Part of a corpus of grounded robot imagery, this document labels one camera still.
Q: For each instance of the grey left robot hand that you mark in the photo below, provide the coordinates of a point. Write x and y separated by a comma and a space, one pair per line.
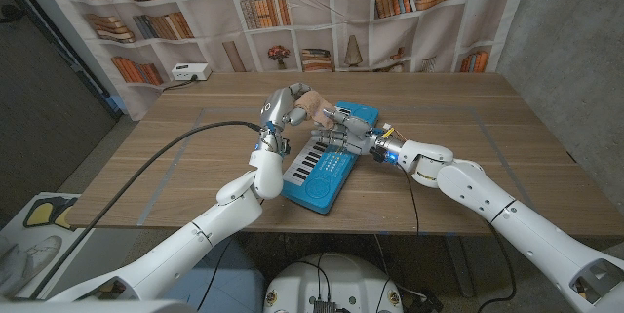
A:
278, 108

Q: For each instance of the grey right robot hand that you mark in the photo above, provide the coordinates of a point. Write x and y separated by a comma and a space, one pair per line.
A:
356, 132

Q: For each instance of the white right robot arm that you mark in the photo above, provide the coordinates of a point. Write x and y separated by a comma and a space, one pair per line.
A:
517, 225

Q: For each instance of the blue toy piano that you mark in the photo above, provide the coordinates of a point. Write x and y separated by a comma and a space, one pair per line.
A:
326, 176

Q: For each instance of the white power strip box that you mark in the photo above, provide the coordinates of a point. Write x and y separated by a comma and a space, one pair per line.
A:
190, 71

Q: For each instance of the printed bookshelf backdrop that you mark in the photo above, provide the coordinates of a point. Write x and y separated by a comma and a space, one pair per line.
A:
390, 20

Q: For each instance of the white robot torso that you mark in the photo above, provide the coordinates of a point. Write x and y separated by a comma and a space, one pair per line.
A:
331, 284

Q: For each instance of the grey table leg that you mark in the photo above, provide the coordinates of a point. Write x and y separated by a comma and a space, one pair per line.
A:
460, 269

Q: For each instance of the yellow and black floor mat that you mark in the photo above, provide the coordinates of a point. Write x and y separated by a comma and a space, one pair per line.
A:
46, 210

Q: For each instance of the white sneaker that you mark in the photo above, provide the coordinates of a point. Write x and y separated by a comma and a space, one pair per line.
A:
29, 257

